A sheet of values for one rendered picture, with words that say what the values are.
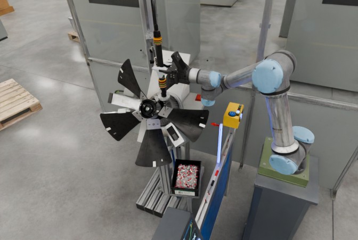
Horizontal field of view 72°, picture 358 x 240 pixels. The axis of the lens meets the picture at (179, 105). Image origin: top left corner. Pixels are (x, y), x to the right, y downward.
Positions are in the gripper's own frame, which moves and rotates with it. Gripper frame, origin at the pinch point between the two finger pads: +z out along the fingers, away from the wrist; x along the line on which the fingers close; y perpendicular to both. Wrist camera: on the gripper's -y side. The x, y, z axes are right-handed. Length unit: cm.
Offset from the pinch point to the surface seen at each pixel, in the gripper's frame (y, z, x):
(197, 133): 35.7, -26.5, -6.9
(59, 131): 152, 180, 43
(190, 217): 25, -43, -59
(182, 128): 34.3, -17.6, -7.6
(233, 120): 45, -41, 21
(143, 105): 27.1, 9.4, -4.4
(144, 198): 143, 27, -4
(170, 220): 26, -36, -62
